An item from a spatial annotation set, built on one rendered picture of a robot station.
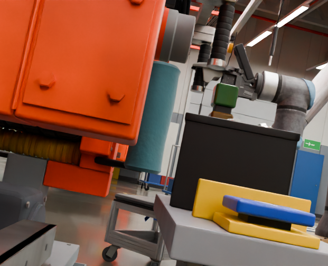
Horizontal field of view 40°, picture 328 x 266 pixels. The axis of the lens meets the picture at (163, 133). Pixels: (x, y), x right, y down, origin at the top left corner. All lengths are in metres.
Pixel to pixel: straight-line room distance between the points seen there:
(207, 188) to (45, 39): 0.29
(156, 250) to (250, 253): 1.74
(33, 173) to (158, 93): 0.37
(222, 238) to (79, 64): 0.31
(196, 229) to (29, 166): 0.84
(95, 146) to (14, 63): 0.53
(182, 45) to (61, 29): 0.62
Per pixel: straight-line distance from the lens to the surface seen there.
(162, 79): 1.06
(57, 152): 1.19
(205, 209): 0.48
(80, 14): 0.62
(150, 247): 2.15
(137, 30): 0.60
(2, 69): 0.62
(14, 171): 1.19
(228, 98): 0.80
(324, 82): 1.59
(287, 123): 1.40
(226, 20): 1.08
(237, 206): 0.40
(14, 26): 0.63
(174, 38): 1.19
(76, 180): 1.16
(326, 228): 1.59
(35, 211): 0.85
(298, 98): 1.42
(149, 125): 1.04
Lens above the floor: 0.49
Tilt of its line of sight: 5 degrees up
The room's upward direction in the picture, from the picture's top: 11 degrees clockwise
